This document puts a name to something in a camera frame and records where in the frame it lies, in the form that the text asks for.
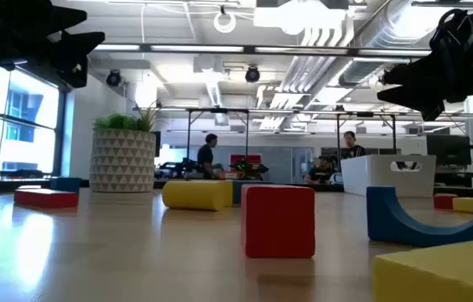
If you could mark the large red cube block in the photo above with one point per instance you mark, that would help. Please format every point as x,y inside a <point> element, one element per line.
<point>278,222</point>

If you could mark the red plank block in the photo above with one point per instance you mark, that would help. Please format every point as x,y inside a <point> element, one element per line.
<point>45,199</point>

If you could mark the black background rig frame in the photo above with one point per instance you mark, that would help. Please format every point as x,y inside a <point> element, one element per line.
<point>217,110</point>
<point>364,113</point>

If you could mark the yellow plank block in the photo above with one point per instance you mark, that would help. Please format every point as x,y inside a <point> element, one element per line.
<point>442,272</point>

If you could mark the person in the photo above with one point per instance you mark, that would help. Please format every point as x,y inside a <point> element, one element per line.
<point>320,172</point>
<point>206,157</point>
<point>351,142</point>

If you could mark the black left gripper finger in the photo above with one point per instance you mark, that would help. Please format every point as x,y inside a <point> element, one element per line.
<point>77,54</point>
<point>66,19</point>

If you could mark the white ceiling baffles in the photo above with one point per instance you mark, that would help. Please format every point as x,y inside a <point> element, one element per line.
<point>299,17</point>

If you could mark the long ceiling light bar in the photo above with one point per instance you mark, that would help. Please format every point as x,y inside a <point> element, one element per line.
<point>196,48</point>

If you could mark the black monitor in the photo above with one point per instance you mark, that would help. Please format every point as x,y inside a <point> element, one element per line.
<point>448,150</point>

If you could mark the red sign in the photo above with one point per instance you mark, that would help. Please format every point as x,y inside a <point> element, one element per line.
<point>245,159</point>

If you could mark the black ceiling spotlight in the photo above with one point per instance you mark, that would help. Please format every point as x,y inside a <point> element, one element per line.
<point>113,78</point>
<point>252,74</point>

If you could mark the blue arch block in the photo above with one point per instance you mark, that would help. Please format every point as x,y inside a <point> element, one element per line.
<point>387,222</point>

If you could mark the large blue rectangular block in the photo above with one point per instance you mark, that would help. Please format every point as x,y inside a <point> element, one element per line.
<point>237,193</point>

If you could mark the yellow cylinder block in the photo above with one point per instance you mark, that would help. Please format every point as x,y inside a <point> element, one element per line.
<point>192,195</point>

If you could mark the white plastic bin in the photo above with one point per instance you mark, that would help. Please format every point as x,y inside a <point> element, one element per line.
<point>370,176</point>

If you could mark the yellow bridge block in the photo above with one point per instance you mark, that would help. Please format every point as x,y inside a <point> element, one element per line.
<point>228,193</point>

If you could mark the small red block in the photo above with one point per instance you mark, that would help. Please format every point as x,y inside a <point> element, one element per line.
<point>444,202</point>

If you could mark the small blue block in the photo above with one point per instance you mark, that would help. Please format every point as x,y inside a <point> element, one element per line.
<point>66,184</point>

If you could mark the green plant in patterned pot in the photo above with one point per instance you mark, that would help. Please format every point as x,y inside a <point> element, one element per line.
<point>123,163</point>

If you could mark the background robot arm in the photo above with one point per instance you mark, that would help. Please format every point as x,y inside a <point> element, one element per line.
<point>175,170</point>
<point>249,168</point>

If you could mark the silver ventilation duct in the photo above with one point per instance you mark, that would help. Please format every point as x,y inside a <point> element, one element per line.
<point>362,69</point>

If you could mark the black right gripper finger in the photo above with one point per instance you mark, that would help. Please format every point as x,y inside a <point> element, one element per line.
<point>425,98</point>
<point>417,73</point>

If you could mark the small yellow block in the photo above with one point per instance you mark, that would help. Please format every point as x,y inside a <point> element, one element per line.
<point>469,205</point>

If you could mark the large window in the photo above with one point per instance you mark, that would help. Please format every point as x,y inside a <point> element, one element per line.
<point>31,126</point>

